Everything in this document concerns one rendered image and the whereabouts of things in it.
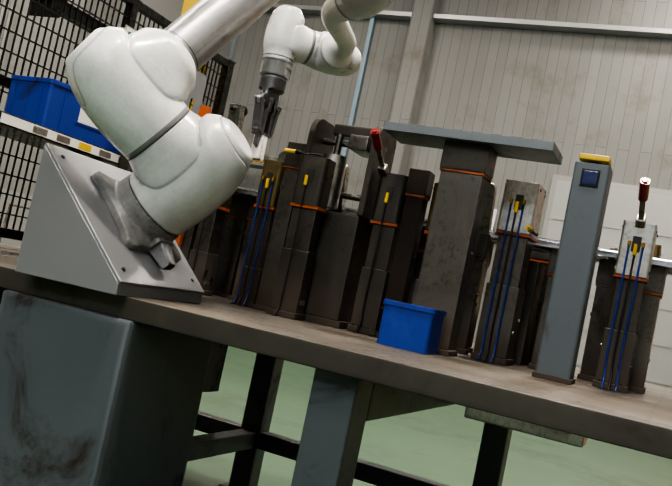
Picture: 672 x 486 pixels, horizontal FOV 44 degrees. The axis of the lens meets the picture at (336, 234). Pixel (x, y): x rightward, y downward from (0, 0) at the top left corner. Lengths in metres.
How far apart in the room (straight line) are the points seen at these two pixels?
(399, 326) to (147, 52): 0.71
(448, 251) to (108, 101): 0.75
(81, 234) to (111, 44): 0.35
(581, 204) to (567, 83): 10.16
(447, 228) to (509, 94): 10.23
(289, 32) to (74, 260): 1.11
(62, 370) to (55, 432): 0.11
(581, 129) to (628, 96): 0.72
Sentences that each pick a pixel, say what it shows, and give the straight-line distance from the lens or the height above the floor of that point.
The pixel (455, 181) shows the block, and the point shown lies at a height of 1.06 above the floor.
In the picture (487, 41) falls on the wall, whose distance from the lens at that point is 12.30.
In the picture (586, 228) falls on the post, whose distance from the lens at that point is 1.74.
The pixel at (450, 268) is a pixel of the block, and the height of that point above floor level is 0.88.
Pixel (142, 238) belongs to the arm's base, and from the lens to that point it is 1.64.
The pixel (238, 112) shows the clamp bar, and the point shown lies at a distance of 2.27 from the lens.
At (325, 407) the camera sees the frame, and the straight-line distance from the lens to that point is 1.39.
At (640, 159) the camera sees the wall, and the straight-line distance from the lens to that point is 11.54.
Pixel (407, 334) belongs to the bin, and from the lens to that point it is 1.67.
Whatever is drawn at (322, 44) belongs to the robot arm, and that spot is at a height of 1.46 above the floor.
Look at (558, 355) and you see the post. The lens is 1.73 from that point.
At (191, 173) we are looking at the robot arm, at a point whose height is 0.94.
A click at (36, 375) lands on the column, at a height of 0.52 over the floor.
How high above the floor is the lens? 0.79
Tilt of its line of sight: 3 degrees up
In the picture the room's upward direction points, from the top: 12 degrees clockwise
